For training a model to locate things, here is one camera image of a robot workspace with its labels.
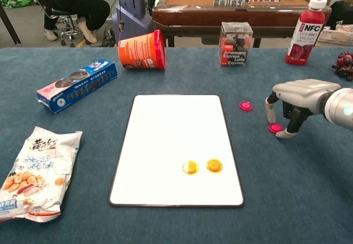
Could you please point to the right robot hand silver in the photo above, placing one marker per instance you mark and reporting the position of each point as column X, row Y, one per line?
column 303, row 92

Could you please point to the pink chip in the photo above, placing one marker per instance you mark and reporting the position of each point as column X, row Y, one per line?
column 275, row 128
column 245, row 106

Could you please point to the orange chip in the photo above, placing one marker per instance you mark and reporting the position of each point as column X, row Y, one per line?
column 214, row 165
column 190, row 167

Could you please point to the white rectangular board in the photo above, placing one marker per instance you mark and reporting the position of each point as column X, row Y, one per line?
column 165, row 145

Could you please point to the dark red grape bunch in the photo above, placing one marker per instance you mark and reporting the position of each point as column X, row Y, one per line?
column 344, row 65

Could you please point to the red NFC juice bottle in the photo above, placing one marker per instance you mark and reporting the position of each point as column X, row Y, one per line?
column 303, row 40

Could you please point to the white plastic basket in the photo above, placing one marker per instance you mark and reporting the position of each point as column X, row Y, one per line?
column 336, row 37

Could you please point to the clear coffee capsule box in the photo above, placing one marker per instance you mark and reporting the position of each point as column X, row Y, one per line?
column 235, row 45

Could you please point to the black bag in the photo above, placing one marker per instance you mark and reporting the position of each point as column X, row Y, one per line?
column 342, row 14

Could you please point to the blue table cloth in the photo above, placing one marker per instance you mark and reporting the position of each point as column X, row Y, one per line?
column 275, row 200

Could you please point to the mahjong tile row bamboo faces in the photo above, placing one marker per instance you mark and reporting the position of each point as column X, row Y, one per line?
column 229, row 1

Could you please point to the brown mahjong table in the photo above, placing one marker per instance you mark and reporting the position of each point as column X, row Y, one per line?
column 207, row 15

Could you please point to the orange instant noodle cup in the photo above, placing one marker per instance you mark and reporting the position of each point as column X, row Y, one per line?
column 138, row 51

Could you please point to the blue grey machine base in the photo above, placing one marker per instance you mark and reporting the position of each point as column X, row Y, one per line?
column 132, row 7

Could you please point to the blue pink cookie box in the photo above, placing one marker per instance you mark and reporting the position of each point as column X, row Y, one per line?
column 77, row 85

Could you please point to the seated person in black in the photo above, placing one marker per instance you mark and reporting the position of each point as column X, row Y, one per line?
column 80, row 4

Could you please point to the black office chair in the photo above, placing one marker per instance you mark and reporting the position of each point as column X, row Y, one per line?
column 66, row 29

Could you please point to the white peanut snack bag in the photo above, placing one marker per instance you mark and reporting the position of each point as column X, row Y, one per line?
column 38, row 178

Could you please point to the black metal leg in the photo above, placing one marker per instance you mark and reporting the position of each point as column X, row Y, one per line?
column 9, row 26

